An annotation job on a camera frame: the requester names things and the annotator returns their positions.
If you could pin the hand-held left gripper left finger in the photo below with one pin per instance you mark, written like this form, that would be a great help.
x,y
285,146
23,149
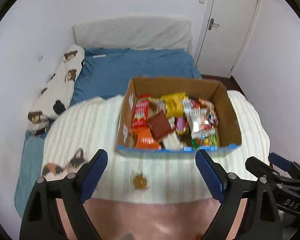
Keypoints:
x,y
95,172

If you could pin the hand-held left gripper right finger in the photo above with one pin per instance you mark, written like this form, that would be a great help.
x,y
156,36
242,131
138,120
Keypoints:
x,y
210,175

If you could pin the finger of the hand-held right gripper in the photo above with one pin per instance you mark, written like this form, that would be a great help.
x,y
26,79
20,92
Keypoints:
x,y
280,160
258,166

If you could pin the brown cardboard box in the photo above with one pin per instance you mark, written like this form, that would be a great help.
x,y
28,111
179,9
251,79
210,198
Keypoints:
x,y
230,120

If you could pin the green snack packet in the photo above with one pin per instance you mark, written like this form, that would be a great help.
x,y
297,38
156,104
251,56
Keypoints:
x,y
205,141

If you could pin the orange jelly cup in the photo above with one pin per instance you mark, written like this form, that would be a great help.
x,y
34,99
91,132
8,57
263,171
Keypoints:
x,y
140,181

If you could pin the plain white snack packet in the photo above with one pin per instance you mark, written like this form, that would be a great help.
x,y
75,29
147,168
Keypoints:
x,y
172,141

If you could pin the white striped blanket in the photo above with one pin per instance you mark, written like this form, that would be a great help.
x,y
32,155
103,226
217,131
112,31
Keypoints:
x,y
90,120

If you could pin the small red yellow snack packet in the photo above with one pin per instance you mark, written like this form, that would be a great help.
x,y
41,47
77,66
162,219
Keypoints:
x,y
181,125

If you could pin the white red snack packet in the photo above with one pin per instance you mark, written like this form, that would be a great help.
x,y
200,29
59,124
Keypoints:
x,y
195,116

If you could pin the orange snack packet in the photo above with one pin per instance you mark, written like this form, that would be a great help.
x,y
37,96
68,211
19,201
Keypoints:
x,y
146,138

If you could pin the light blue blanket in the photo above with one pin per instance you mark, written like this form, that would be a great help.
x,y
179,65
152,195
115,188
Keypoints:
x,y
27,170

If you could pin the brown snack packet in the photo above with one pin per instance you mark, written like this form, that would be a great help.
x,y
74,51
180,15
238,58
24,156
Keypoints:
x,y
160,125

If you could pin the red striped snack packet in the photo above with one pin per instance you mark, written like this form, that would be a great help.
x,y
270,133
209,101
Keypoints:
x,y
141,110

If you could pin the yellow crinkled snack packet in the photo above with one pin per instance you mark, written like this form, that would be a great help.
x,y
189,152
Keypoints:
x,y
175,102

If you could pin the white bear print pillow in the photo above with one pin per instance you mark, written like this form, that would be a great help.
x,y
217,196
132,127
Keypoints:
x,y
62,87

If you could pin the blue bed sheet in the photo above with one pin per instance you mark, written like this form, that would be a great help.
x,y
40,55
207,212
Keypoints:
x,y
140,65

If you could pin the white door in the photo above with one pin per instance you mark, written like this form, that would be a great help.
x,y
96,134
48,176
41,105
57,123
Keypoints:
x,y
230,30

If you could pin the white headboard cushion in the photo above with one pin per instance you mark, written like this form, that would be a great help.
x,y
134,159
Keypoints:
x,y
132,32

